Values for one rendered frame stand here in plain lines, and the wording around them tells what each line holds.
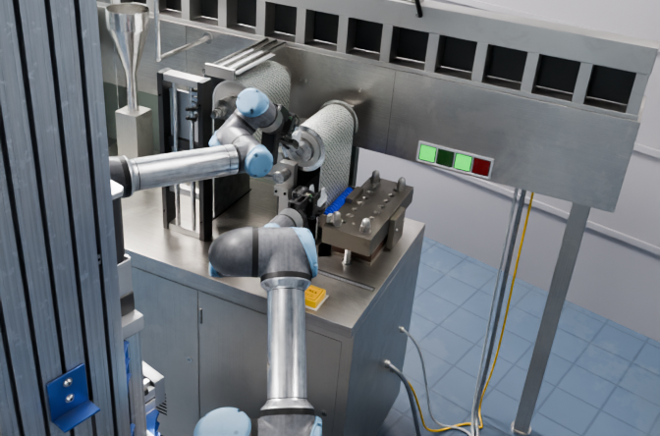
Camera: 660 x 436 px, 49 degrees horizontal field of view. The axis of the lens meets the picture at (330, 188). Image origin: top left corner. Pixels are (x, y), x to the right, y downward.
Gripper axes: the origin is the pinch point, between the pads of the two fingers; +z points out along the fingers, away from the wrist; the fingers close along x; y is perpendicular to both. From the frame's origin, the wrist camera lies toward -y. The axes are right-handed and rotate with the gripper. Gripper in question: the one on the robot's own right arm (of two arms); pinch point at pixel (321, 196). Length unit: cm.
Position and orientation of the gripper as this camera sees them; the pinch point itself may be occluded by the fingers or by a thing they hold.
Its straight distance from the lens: 227.4
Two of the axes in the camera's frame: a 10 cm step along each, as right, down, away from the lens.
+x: -9.1, -2.6, 3.4
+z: 4.2, -4.0, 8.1
